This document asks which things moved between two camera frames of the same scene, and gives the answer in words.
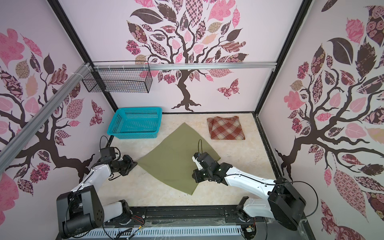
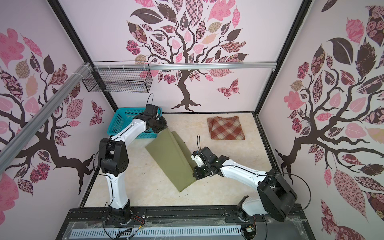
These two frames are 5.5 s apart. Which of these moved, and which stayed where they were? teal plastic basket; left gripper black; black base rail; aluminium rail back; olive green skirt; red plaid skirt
Moved: olive green skirt; left gripper black
Stayed: teal plastic basket; black base rail; aluminium rail back; red plaid skirt
